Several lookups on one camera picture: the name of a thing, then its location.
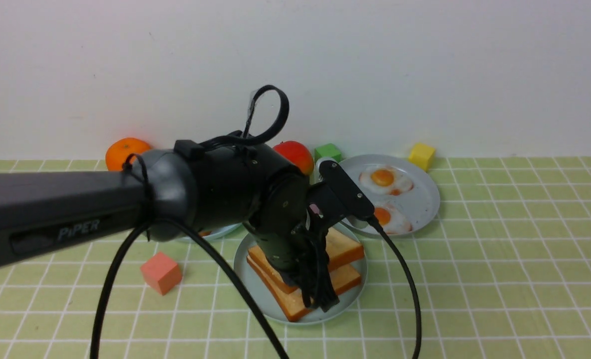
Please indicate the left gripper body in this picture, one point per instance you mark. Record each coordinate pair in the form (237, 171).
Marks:
(291, 225)

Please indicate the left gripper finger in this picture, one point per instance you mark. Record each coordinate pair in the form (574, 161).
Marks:
(325, 295)
(310, 284)

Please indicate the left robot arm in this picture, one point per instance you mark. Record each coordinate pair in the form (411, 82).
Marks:
(167, 193)

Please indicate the red yellow apple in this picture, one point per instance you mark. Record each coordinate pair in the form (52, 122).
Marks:
(298, 154)

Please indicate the teal empty plate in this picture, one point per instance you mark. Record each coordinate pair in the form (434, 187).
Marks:
(249, 241)

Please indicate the green cube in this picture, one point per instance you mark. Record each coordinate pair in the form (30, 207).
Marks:
(327, 151)

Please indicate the light blue bread plate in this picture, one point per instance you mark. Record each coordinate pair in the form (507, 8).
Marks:
(217, 233)

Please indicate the front fried egg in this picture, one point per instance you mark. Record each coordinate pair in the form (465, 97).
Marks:
(391, 219)

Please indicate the fried egg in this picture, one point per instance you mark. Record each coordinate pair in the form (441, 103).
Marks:
(385, 180)
(391, 219)

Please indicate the back fried egg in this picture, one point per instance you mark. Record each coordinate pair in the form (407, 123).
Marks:
(385, 180)

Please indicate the grey egg plate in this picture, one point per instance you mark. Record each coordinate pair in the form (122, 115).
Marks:
(420, 205)

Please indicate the yellow cube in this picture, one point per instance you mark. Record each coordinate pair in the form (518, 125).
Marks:
(422, 156)

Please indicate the red cube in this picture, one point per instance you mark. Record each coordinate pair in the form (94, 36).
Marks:
(161, 273)

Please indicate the orange fruit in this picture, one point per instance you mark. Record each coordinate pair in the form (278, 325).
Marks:
(117, 153)

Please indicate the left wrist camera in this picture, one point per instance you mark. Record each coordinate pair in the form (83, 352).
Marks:
(344, 191)

